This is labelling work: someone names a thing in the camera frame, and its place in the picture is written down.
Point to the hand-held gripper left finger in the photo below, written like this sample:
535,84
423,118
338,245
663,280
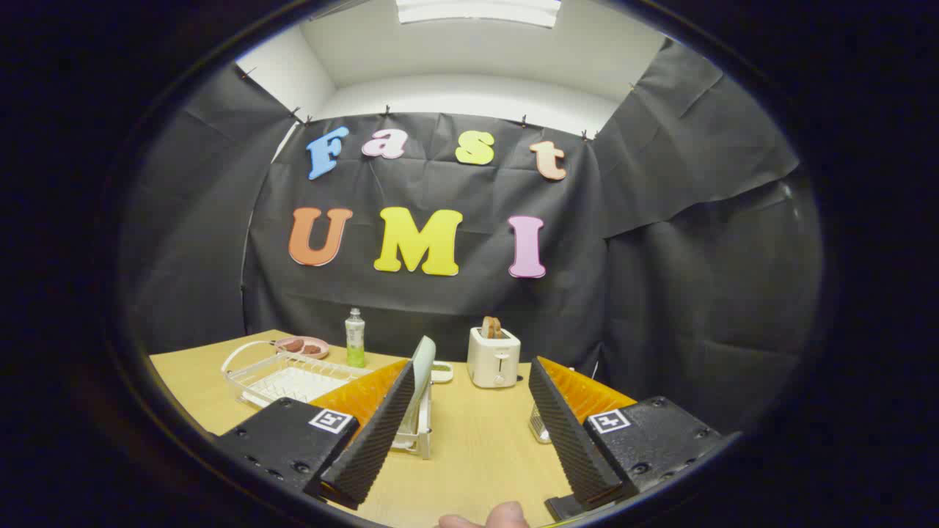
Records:
370,447

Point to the white divided grain dish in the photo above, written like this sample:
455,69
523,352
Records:
442,372

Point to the ceiling light panel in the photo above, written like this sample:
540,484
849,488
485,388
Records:
477,10

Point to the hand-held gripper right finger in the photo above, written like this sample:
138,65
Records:
568,440

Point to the small pink plate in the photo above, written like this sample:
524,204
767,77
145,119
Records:
320,355

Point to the clear green drink bottle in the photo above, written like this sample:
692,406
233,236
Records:
355,341

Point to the brown meat patty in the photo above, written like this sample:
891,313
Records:
293,345
312,349

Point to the black backdrop cloth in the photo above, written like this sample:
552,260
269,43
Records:
660,293

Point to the light green plate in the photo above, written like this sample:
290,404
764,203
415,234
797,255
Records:
424,367

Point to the white toaster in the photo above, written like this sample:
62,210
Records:
493,359

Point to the brown bread slice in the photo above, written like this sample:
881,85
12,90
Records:
491,328

